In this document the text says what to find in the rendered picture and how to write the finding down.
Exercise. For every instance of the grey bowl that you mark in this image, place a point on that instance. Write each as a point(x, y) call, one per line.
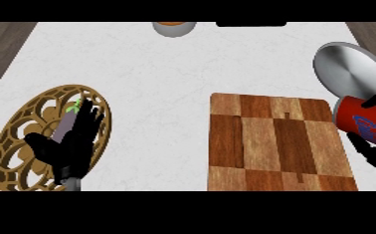
point(174, 29)

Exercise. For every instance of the black appliance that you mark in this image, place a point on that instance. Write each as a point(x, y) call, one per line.
point(251, 23)

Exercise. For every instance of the silver pan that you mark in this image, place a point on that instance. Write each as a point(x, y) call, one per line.
point(347, 68)

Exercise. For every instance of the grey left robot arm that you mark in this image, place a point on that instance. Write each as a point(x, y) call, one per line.
point(72, 184)

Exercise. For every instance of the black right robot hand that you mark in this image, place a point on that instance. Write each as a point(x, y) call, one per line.
point(364, 146)

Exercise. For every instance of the purple eggplant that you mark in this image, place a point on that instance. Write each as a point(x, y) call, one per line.
point(66, 123)

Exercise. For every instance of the checkered wooden cutting board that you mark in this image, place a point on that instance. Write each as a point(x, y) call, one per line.
point(274, 141)

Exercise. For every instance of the gold ornate round placemat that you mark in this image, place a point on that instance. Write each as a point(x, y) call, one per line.
point(44, 138)

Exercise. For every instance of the red can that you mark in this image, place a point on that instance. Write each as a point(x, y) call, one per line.
point(356, 118)

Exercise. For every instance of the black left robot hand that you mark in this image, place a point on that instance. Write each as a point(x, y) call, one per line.
point(74, 151)

